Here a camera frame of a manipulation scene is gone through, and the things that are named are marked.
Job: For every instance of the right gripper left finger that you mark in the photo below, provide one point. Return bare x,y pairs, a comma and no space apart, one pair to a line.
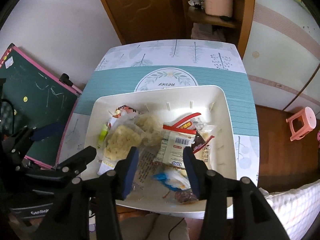
130,167

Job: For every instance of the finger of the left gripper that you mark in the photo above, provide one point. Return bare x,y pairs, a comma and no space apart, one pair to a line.
77,163
49,130

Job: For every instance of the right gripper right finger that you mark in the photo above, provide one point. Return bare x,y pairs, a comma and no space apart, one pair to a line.
196,171

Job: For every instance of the clear bag printed text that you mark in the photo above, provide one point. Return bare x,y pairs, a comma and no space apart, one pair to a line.
146,168

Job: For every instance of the nut bar clear packet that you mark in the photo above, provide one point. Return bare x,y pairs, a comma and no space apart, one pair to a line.
180,197

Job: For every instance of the blue snack packet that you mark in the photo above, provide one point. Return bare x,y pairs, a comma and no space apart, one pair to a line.
173,179

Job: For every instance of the rice cake clear packet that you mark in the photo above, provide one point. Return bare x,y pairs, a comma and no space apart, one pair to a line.
119,143

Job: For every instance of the green snack packet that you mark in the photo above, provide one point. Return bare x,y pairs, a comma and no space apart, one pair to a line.
102,135

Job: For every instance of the red stripe barcode packet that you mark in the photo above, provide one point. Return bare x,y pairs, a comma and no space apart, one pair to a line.
172,145

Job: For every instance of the red white triangular snack packet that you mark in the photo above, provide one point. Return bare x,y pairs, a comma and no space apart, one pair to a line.
122,111

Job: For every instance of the dark cake red-seal packet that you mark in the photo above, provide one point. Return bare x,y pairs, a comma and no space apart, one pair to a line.
192,122

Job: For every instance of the orange white long packet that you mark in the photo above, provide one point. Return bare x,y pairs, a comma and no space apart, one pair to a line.
106,165

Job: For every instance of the white plastic tray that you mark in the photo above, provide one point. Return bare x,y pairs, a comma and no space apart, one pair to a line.
163,122

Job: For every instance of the patterned teal tablecloth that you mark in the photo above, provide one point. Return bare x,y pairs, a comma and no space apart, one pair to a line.
169,64

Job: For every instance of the pink plastic stool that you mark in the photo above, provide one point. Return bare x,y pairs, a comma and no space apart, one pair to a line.
302,123

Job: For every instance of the sliding wardrobe doors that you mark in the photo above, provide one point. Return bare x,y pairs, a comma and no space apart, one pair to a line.
282,56

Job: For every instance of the brown wooden door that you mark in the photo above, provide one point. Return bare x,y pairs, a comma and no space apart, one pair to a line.
146,20

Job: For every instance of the folded cloth stack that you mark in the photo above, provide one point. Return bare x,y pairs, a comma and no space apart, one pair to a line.
207,32

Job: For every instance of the wooden shelf unit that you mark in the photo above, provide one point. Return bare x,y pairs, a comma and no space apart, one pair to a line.
234,16

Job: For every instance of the green chalkboard pink frame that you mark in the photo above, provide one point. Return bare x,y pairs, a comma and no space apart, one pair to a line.
31,96

